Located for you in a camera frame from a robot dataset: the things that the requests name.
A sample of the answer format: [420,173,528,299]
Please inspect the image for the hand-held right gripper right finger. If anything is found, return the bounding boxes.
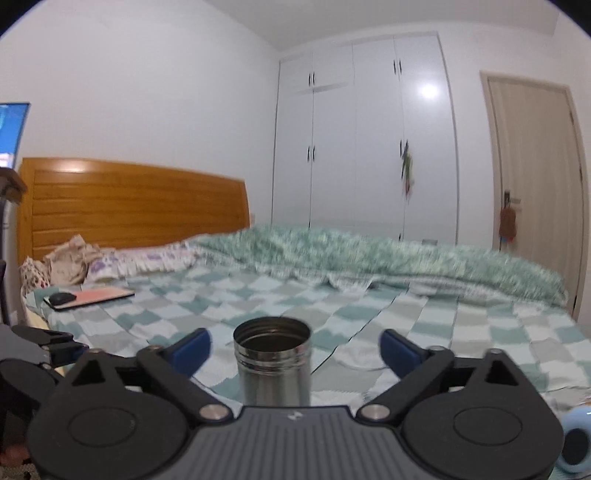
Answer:
[358,329,527,423]

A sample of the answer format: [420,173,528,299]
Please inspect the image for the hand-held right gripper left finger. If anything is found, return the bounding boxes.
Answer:
[60,329,234,423]

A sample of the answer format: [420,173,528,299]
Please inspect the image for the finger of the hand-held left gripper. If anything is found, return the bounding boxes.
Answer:
[11,325,90,367]

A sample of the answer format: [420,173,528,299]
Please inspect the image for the stainless steel cup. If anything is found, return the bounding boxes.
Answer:
[233,316,312,408]

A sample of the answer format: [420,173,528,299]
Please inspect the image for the checkered bed sheet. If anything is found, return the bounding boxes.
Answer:
[24,265,591,418]

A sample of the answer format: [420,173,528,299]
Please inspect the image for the polka dot pillow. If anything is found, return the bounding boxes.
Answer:
[19,256,52,295]

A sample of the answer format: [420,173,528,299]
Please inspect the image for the beige crumpled cloth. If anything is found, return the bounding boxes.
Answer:
[44,234,115,285]

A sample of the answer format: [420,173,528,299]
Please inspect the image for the green patterned blanket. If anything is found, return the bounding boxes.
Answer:
[188,224,568,306]

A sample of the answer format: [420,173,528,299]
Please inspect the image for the purple floral pillow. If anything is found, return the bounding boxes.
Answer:
[84,240,200,283]

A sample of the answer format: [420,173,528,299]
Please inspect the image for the wooden bed headboard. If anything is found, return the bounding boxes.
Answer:
[17,157,250,273]

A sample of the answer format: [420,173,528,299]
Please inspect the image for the brown hanging door ornament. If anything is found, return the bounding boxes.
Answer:
[499,189,522,253]

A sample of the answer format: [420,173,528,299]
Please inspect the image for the green hanging ornament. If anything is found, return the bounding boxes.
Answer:
[399,140,415,200]

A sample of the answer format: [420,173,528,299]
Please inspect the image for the light blue round speaker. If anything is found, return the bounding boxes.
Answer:
[555,403,591,474]

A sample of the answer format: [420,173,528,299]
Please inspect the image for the blue lit screen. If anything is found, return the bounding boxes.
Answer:
[0,102,31,169]

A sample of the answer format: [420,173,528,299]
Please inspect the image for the beige door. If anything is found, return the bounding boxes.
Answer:
[479,69,590,320]

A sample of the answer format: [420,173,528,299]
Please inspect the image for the white wardrobe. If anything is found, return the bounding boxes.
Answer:
[271,32,461,246]

